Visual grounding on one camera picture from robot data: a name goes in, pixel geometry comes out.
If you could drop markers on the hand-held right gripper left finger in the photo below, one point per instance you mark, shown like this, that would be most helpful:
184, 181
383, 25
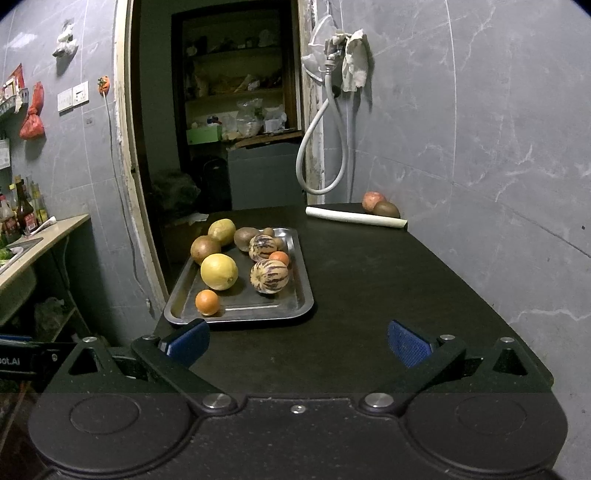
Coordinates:
187, 341

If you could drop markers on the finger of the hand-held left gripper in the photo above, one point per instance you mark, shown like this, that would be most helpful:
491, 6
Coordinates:
51, 357

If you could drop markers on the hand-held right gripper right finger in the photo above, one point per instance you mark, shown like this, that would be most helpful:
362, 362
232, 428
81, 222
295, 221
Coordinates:
408, 344

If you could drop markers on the small orange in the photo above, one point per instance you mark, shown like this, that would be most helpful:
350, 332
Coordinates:
280, 258
207, 302

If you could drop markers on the yellow lemon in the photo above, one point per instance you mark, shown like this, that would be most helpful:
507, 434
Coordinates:
221, 231
219, 272

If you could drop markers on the metal tray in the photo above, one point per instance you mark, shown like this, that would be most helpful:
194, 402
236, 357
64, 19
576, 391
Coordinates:
258, 300

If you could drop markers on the brown round passion fruit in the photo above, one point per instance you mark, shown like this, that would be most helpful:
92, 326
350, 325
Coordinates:
205, 250

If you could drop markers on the striped pepino melon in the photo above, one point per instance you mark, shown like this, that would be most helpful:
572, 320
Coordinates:
262, 248
269, 276

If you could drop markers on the brown kiwi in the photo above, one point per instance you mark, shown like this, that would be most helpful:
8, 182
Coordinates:
387, 210
244, 239

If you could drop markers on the small brown longan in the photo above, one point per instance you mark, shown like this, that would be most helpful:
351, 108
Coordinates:
278, 243
268, 231

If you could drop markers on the metal sink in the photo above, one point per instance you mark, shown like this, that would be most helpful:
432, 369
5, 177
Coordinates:
11, 251

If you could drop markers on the beige kitchen counter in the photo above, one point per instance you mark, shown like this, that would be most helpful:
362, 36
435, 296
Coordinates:
51, 235

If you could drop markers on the white paper sheet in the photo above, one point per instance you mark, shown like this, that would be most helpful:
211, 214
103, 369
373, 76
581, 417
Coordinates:
196, 218

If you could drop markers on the white tube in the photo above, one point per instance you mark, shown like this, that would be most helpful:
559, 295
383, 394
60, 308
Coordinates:
46, 224

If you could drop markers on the long white yam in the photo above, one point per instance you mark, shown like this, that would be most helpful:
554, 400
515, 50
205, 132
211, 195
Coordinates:
355, 217

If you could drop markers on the red apple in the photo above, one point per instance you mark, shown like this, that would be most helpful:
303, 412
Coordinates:
373, 201

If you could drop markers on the dark green bag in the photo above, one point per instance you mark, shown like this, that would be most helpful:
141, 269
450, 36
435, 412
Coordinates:
175, 191

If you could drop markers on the dark sauce bottle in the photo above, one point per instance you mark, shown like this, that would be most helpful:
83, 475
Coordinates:
23, 207

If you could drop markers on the yellow oil bottle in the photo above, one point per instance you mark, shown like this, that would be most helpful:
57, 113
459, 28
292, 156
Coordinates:
39, 203

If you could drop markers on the black chair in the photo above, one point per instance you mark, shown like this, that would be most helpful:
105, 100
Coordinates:
216, 182

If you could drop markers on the grey cabinet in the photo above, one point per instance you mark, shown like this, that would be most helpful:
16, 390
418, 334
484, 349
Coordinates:
268, 180

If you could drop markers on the green box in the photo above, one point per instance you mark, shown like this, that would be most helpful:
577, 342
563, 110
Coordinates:
203, 134

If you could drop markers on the wooden board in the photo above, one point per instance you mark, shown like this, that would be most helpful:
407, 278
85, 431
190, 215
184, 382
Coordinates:
265, 137

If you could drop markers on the clear plastic bags on shelf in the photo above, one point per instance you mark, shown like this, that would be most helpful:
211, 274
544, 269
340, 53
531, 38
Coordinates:
251, 117

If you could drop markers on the red plastic bag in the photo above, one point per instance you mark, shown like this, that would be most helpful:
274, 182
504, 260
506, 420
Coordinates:
33, 115

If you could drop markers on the wooden storage shelf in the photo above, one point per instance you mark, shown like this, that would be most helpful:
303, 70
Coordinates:
240, 94

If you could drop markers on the grey crumpled rag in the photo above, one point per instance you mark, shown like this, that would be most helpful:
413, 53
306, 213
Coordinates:
353, 60

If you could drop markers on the clear plastic bag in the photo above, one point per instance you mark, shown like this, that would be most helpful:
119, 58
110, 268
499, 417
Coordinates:
318, 46

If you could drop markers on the wall calendar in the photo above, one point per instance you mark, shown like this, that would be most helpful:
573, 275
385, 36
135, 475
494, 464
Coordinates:
3, 154

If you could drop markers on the wooden door frame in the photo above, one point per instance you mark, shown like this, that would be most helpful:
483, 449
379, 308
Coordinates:
123, 138

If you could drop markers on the white wall switch plate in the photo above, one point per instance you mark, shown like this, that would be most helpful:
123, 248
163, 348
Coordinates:
65, 100

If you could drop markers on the white wall socket plate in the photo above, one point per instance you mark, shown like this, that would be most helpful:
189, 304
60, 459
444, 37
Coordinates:
81, 93

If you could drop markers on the orange wall hook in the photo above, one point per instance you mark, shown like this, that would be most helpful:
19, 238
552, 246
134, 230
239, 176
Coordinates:
103, 85

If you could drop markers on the wall faucet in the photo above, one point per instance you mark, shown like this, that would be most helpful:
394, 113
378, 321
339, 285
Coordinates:
330, 62

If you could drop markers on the white wall ornament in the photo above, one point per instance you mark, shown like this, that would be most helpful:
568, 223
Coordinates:
66, 41

